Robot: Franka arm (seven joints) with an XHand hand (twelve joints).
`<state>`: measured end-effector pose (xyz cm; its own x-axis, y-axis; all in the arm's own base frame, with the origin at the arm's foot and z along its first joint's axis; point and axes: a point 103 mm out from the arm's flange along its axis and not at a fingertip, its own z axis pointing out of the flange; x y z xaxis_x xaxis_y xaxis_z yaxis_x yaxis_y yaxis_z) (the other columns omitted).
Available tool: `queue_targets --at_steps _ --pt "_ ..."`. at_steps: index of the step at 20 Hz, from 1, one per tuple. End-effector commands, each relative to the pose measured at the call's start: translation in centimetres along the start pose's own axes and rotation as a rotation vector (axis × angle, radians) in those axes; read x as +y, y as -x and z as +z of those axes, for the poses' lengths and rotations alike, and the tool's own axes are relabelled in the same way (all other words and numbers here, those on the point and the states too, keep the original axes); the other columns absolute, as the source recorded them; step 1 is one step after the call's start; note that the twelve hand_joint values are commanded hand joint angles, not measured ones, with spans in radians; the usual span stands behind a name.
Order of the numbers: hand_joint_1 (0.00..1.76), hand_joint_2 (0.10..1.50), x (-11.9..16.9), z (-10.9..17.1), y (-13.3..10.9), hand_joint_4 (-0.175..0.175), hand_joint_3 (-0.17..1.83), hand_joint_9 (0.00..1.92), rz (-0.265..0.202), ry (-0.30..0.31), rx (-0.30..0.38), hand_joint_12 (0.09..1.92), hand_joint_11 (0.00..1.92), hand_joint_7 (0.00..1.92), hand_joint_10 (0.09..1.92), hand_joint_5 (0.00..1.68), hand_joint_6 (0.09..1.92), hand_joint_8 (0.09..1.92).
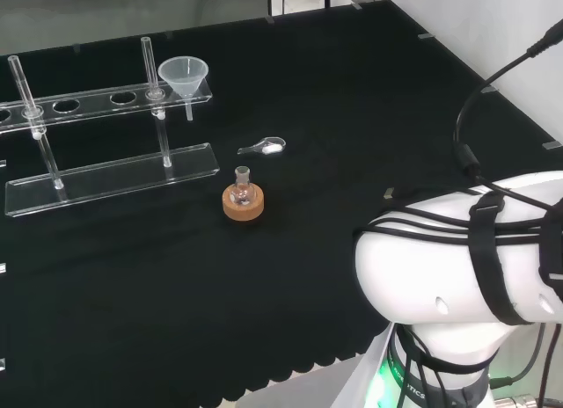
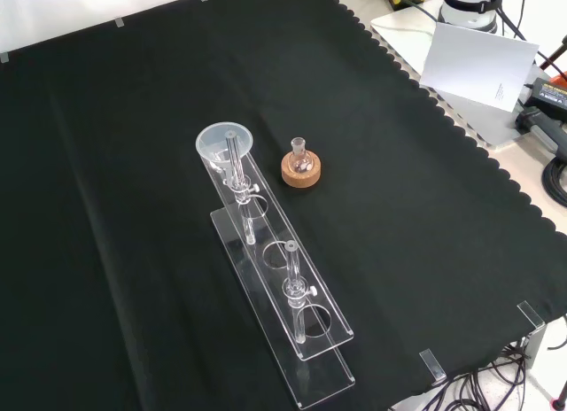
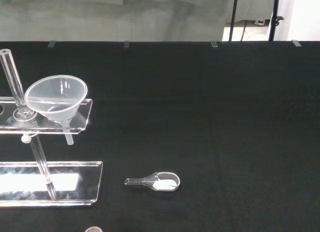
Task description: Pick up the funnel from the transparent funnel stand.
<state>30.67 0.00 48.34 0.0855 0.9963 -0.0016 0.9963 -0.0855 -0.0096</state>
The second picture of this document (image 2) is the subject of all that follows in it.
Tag clear plastic funnel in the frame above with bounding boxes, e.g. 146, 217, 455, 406
195, 122, 255, 185

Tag clear acrylic funnel stand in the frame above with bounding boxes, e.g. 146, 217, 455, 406
201, 128, 357, 411

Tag small glass round-bottom flask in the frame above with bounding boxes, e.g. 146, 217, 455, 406
290, 136, 314, 174

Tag black bench cloth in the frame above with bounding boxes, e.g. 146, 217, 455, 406
0, 0, 567, 411

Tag pale white board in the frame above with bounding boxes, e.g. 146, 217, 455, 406
418, 21, 540, 116

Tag black power adapter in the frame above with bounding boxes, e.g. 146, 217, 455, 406
529, 76, 567, 114

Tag cork ring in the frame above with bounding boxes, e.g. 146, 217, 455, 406
281, 151, 322, 189

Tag grey metal base plate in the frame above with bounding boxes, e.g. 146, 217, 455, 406
369, 0, 540, 151

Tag thin black cable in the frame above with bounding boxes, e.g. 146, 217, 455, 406
353, 0, 447, 29

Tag coiled black cable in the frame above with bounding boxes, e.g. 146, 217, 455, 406
541, 155, 567, 207

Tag tangled black cables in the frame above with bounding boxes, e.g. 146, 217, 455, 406
389, 335, 567, 411

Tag grey metal bracket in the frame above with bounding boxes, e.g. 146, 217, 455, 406
522, 325, 548, 373

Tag red and black cable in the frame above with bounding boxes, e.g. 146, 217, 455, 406
537, 38, 567, 74

